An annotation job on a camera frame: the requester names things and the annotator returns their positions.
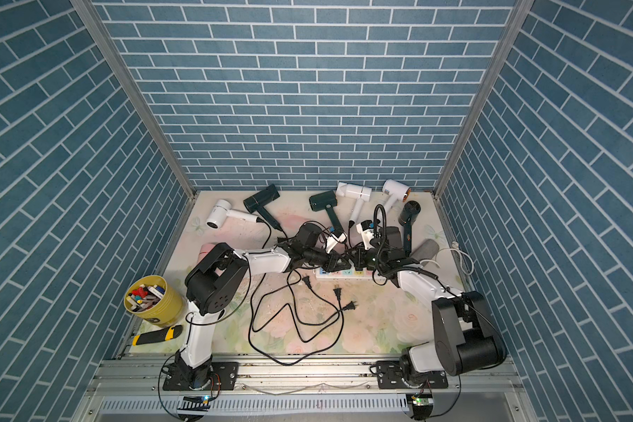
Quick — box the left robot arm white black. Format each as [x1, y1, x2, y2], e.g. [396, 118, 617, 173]
[170, 243, 352, 390]

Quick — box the white power strip cord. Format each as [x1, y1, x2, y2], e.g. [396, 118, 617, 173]
[426, 242, 476, 278]

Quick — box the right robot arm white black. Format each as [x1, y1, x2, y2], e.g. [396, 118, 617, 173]
[354, 245, 507, 388]

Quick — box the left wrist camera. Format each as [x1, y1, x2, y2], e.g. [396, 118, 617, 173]
[325, 232, 346, 253]

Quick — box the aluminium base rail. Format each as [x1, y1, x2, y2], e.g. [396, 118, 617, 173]
[74, 354, 535, 421]

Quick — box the grey oval pad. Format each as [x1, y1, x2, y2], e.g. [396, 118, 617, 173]
[410, 239, 441, 262]

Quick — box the dark green slim hair dryer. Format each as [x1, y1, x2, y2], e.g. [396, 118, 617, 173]
[243, 184, 282, 231]

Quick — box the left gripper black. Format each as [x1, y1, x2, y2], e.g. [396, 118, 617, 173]
[301, 249, 352, 274]

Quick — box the white boxy hair dryer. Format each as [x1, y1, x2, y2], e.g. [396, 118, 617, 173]
[336, 182, 372, 228]

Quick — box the dark teal round hair dryer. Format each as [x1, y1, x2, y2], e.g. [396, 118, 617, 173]
[398, 200, 421, 256]

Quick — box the pink hair dryer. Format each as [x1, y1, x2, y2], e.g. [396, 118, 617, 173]
[198, 243, 222, 262]

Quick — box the black yellow utility knife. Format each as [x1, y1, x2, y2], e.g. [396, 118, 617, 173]
[132, 325, 183, 346]

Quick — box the white round hair dryer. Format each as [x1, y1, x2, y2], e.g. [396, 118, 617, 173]
[206, 200, 261, 230]

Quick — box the black cable of white dryer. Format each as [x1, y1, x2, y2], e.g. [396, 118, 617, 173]
[247, 218, 359, 367]

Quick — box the dark green boxy hair dryer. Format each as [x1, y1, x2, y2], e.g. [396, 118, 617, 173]
[309, 191, 344, 238]

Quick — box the yellow cup with small items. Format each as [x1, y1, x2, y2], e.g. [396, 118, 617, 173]
[123, 275, 186, 328]

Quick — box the white multicolour power strip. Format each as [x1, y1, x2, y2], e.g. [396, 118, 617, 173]
[314, 267, 372, 280]

